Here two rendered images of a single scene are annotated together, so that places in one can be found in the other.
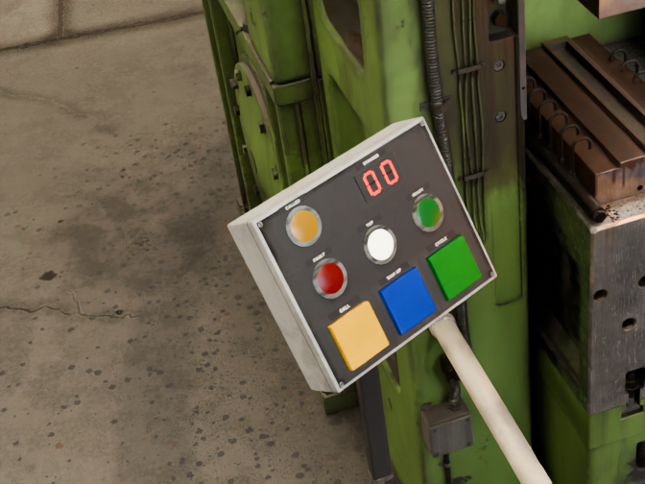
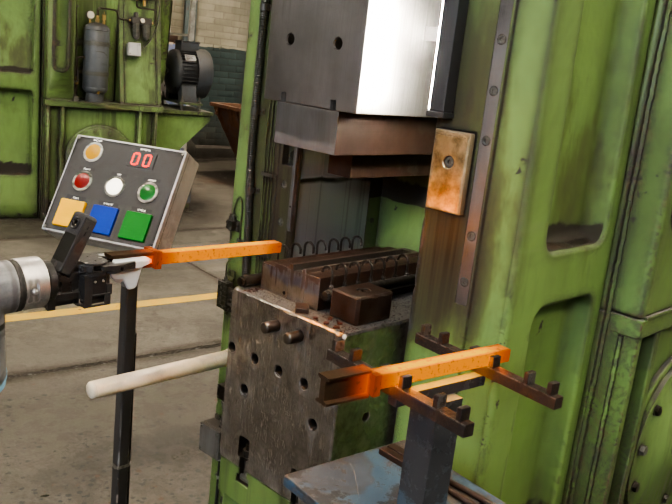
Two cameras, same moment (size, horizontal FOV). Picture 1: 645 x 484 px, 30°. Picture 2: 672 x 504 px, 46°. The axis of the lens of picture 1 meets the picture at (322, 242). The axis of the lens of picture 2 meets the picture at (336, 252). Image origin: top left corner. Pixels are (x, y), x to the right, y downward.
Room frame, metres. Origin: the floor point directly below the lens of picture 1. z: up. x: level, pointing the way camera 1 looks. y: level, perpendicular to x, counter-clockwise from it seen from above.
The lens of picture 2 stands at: (0.70, -2.07, 1.47)
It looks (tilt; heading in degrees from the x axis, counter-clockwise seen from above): 14 degrees down; 54
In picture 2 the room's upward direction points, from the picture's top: 6 degrees clockwise
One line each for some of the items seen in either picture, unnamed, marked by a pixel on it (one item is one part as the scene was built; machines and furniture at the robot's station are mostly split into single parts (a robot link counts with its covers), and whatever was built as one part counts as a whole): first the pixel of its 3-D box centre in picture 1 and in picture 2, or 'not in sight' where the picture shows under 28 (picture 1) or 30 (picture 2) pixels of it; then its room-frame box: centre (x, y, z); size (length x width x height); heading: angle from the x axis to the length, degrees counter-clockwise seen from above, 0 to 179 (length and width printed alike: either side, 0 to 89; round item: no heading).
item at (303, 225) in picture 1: (303, 226); (93, 151); (1.36, 0.02, 1.16); 0.05 x 0.03 x 0.04; 101
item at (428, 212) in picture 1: (427, 212); (147, 192); (1.45, -0.16, 1.09); 0.05 x 0.03 x 0.04; 101
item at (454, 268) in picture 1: (452, 267); (136, 227); (1.41, -0.19, 1.01); 0.07 x 0.05 x 0.07; 126
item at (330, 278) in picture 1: (329, 278); (82, 180); (1.33, 0.00, 1.09); 0.05 x 0.03 x 0.04; 101
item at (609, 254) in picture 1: (612, 215); (356, 375); (1.87, -0.58, 0.69); 0.56 x 0.38 x 0.45; 11
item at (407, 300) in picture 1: (406, 301); (102, 220); (1.35, -0.11, 1.01); 0.07 x 0.05 x 0.07; 126
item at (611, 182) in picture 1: (591, 111); (350, 271); (1.85, -0.53, 0.96); 0.42 x 0.20 x 0.09; 11
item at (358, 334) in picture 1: (357, 335); (70, 214); (1.29, -0.03, 1.01); 0.07 x 0.05 x 0.07; 126
